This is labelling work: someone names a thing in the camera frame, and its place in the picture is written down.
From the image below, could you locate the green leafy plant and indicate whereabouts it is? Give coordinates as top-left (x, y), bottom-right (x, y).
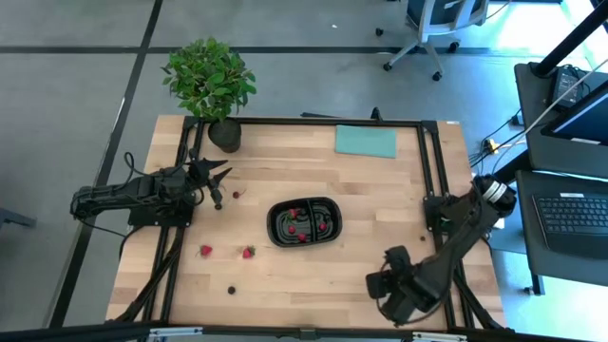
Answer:
top-left (161, 36), bottom-right (258, 124)

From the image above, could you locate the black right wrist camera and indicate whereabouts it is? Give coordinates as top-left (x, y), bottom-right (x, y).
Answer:
top-left (385, 245), bottom-right (413, 273)

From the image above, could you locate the white office chair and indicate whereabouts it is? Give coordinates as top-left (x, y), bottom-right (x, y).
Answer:
top-left (374, 0), bottom-right (491, 83)

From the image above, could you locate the black plant pot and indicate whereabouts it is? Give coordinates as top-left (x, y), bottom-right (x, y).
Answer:
top-left (207, 117), bottom-right (243, 155)

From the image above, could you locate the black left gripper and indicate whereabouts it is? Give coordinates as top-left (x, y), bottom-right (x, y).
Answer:
top-left (184, 159), bottom-right (235, 192)

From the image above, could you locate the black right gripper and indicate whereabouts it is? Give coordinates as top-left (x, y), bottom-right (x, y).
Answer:
top-left (365, 257), bottom-right (442, 329)

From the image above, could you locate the black computer monitor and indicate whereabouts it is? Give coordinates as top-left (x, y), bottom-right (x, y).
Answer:
top-left (541, 79), bottom-right (608, 146)

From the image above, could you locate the black two-compartment plastic tray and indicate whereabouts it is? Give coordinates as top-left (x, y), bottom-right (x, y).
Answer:
top-left (266, 196), bottom-right (344, 249)

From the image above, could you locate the black power adapter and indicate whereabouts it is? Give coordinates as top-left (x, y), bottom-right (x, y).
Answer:
top-left (550, 65), bottom-right (591, 109)

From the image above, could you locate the black desk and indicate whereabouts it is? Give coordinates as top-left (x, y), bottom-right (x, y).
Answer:
top-left (514, 61), bottom-right (608, 181)
top-left (515, 169), bottom-right (608, 289)

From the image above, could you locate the black laptop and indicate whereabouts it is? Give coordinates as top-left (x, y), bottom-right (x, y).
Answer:
top-left (531, 191), bottom-right (608, 261)

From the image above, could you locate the green folded cloth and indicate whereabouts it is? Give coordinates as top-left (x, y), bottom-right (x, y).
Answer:
top-left (334, 123), bottom-right (398, 160)

